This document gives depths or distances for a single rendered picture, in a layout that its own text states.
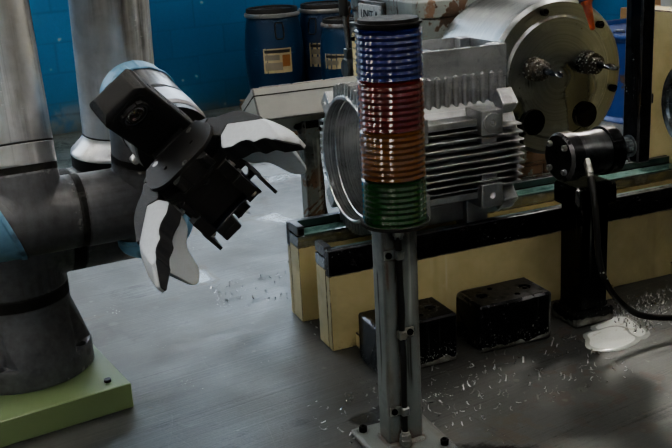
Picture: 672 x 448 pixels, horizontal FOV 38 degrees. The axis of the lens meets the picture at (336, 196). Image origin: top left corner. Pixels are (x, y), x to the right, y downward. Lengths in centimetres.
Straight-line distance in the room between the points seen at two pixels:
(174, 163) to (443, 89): 47
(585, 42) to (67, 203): 93
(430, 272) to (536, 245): 16
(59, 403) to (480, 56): 63
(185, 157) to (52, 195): 22
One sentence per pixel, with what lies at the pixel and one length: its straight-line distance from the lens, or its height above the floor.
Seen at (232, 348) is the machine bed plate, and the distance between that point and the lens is 123.
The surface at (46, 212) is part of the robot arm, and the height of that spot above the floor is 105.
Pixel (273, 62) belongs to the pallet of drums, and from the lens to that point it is 643.
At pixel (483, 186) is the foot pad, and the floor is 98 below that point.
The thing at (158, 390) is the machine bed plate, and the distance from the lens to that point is 115.
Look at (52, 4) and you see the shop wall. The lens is 669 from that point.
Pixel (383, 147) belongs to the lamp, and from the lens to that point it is 86.
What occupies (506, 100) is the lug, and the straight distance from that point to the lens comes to 121.
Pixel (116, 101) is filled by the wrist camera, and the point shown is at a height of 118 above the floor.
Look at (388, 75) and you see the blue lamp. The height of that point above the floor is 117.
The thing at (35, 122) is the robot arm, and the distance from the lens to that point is 99.
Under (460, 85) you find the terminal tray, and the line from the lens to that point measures 121.
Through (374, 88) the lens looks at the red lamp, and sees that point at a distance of 85.
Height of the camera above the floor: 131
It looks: 16 degrees down
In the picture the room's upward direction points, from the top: 3 degrees counter-clockwise
